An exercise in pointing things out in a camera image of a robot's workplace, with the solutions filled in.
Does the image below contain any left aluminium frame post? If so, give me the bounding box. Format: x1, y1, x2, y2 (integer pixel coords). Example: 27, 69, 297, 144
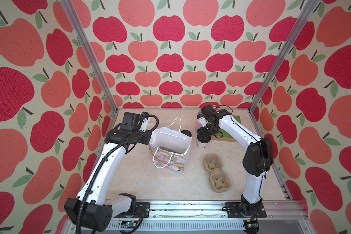
60, 0, 118, 114

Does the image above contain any aluminium frame post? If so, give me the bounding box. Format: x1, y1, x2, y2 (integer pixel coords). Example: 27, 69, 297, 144
248, 0, 321, 114
60, 0, 118, 114

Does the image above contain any cardboard two-cup carrier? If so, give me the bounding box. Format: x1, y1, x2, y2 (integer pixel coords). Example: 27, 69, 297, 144
203, 154, 232, 193

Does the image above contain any black corrugated cable conduit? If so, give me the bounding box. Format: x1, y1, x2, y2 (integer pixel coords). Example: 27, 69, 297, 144
75, 113, 160, 234

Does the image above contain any green napkin stack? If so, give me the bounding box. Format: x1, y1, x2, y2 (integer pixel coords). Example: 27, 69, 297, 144
218, 115, 241, 139

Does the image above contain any right aluminium frame post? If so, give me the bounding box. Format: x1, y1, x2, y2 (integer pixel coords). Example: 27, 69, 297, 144
248, 0, 321, 114

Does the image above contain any pink utensil holder cup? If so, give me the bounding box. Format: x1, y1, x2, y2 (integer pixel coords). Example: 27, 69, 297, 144
195, 119, 204, 131

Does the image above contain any cartoon animal gift bag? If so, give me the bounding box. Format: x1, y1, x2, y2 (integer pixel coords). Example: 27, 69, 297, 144
149, 117, 192, 175

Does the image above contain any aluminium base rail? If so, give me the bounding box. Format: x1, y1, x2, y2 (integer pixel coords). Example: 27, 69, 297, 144
90, 199, 314, 234

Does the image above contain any white paper cup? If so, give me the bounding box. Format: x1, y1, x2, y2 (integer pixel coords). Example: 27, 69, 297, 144
197, 141, 209, 149

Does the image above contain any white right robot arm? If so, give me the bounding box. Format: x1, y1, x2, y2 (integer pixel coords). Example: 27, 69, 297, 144
197, 105, 274, 217

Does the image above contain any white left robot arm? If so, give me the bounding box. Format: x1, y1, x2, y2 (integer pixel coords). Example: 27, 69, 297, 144
64, 112, 159, 234

